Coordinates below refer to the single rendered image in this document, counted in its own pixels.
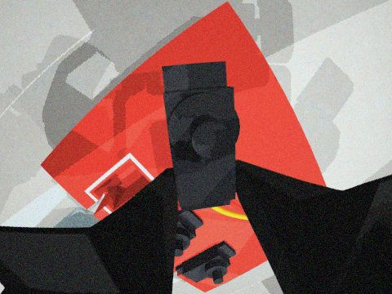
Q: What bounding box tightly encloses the red flat rectangular deck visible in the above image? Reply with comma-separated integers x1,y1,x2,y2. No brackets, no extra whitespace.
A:
40,1,327,293

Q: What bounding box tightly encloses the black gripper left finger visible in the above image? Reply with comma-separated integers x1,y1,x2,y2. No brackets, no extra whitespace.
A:
0,167,179,294

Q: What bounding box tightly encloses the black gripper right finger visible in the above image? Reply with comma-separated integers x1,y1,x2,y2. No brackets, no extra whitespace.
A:
235,160,392,294

